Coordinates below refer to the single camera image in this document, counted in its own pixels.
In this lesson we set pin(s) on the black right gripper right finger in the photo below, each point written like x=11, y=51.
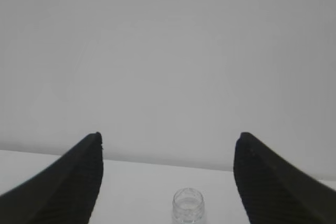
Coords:
x=274, y=191

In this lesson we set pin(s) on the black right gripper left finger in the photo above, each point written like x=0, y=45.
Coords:
x=64, y=192

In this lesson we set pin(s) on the clear water bottle green label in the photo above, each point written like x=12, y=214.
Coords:
x=188, y=206

